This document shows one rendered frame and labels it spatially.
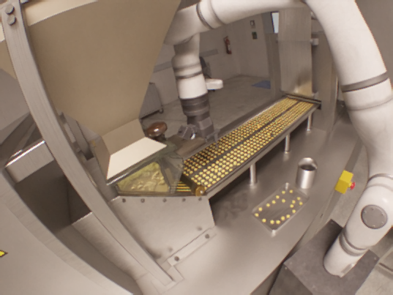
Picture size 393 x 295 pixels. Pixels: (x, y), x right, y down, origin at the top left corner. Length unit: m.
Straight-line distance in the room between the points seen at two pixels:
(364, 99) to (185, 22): 0.35
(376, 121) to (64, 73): 0.48
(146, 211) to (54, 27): 0.42
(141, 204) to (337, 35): 0.49
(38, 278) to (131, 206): 0.28
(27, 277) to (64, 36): 0.45
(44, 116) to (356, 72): 0.42
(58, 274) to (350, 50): 0.64
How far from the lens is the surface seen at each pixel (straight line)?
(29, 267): 0.46
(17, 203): 0.31
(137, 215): 0.47
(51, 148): 0.28
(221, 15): 0.40
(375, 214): 0.40
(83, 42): 0.32
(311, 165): 0.82
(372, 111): 0.32
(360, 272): 0.68
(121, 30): 0.33
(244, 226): 0.68
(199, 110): 0.48
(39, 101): 0.27
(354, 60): 0.31
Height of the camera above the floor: 1.37
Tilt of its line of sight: 32 degrees down
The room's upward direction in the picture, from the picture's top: 14 degrees counter-clockwise
